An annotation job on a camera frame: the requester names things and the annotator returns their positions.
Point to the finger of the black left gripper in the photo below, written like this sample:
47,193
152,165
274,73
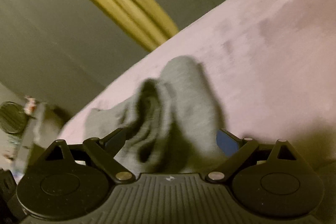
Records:
10,209

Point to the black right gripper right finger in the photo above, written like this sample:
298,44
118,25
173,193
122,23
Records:
238,152

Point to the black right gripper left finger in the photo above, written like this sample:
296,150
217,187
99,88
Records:
102,153

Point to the dark bedside cabinet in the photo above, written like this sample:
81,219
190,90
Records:
27,151

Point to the white cloth on furniture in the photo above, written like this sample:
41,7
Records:
48,125

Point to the round black fan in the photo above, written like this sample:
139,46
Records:
13,118

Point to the pink bed blanket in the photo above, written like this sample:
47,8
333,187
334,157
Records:
270,65

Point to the grey-green curtain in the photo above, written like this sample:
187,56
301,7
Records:
65,52

